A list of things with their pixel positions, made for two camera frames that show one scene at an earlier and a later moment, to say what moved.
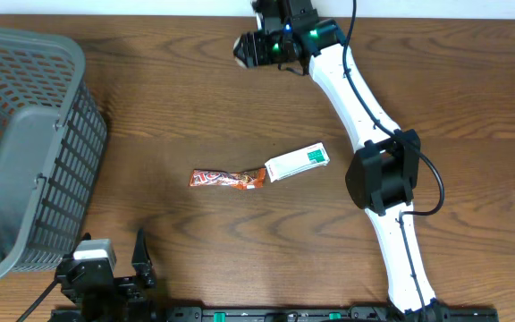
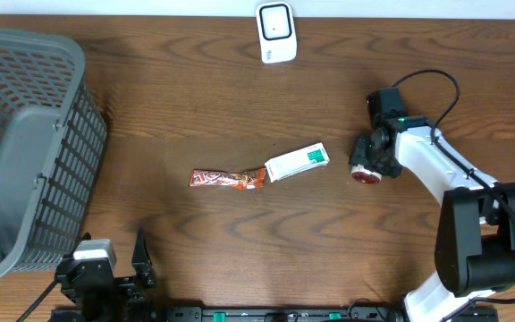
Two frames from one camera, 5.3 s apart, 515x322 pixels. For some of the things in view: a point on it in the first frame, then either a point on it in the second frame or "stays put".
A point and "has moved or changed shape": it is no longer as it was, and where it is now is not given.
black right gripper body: (271, 41) → (364, 148)
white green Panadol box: (297, 162) stays put
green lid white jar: (243, 65) has moved or changed shape
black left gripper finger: (140, 259) stays put
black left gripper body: (126, 295) stays put
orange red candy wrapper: (248, 179) stays put
